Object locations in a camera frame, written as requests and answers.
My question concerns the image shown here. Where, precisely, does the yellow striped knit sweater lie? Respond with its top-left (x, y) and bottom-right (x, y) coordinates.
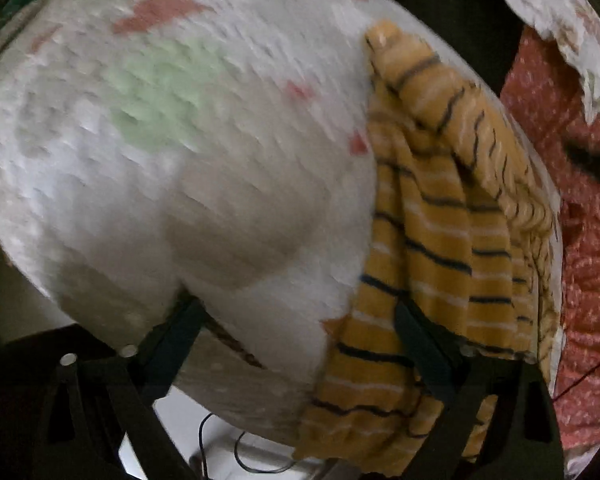
top-left (294, 22), bottom-right (556, 477)

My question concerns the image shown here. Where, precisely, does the white quilted heart blanket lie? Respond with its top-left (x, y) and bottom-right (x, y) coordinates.
top-left (0, 0), bottom-right (566, 446)

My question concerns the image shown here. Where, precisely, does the red dotted bedsheet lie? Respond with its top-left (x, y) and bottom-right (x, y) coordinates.
top-left (501, 27), bottom-right (600, 450)

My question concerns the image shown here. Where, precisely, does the black cable on floor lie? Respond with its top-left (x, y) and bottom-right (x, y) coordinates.
top-left (197, 410), bottom-right (301, 476)

